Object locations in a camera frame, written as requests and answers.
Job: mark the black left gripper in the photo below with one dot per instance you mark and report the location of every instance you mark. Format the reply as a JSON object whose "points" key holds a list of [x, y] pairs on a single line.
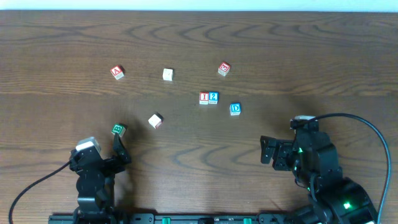
{"points": [[109, 162]]}

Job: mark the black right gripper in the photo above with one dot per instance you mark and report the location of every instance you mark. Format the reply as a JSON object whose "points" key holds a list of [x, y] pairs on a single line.
{"points": [[280, 154]]}

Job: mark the blue number 2 block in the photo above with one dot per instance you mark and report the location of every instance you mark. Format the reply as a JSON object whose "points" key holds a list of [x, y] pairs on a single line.
{"points": [[213, 98]]}

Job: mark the red letter I block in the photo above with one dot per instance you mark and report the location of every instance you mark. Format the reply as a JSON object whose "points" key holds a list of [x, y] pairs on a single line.
{"points": [[204, 98]]}

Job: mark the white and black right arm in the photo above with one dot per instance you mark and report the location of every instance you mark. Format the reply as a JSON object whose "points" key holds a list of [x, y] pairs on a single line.
{"points": [[313, 160]]}

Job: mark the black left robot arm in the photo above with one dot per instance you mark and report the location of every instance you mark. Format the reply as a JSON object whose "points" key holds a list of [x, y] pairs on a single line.
{"points": [[95, 184]]}

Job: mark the green letter B block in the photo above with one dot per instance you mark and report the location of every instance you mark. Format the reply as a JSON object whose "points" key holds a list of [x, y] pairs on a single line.
{"points": [[119, 129]]}

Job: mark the white block with red side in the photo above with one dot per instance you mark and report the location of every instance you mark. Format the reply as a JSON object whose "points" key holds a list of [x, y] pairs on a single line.
{"points": [[155, 120]]}

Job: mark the blue letter D block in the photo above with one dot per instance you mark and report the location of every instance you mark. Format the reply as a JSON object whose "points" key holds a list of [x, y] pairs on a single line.
{"points": [[235, 109]]}

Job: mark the red letter A block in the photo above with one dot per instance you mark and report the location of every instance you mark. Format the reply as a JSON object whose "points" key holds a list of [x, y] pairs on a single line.
{"points": [[117, 72]]}

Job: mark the red letter block tilted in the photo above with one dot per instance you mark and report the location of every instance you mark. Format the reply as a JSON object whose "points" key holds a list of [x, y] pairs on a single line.
{"points": [[224, 68]]}

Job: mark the plain white wooden block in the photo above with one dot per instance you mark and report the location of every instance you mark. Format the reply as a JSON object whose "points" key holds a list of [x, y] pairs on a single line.
{"points": [[168, 74]]}

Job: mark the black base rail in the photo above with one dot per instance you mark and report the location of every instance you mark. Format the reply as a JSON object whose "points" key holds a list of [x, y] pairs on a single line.
{"points": [[148, 218]]}

